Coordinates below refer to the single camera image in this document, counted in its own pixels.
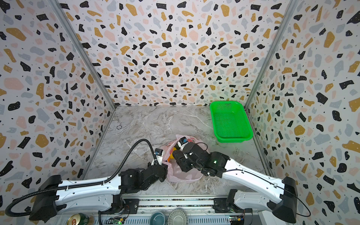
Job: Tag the pink plastic bag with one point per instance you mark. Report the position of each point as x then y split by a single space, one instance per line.
174 173

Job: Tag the aluminium mounting rail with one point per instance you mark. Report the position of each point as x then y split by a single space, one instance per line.
199 211

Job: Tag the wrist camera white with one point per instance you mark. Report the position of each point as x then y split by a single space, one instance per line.
182 142
159 155

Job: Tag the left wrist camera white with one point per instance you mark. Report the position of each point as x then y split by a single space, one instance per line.
159 155

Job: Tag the green beverage can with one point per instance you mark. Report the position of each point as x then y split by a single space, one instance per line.
79 219

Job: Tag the teal ceramic bowl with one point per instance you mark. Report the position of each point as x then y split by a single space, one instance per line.
157 218

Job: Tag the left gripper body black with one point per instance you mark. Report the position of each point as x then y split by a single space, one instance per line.
166 168

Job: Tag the green plastic basket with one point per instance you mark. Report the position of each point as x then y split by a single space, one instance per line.
230 122

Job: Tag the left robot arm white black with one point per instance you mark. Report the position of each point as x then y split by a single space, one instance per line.
58 196

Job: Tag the small circuit board right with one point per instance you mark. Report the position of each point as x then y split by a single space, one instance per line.
237 220

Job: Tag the small circuit board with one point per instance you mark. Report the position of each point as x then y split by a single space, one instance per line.
116 221
237 220

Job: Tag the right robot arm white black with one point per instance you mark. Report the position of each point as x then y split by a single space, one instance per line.
278 196

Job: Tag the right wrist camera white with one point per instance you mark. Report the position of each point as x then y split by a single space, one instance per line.
182 142

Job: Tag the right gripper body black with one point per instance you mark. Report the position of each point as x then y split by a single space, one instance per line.
179 159

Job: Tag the grey ribbed plate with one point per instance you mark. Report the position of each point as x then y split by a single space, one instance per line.
177 217

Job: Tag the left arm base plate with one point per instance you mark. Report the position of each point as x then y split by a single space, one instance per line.
126 206

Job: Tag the small circuit board left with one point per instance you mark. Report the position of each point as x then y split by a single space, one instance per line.
116 221

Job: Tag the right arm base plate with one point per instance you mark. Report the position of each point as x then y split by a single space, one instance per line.
226 205

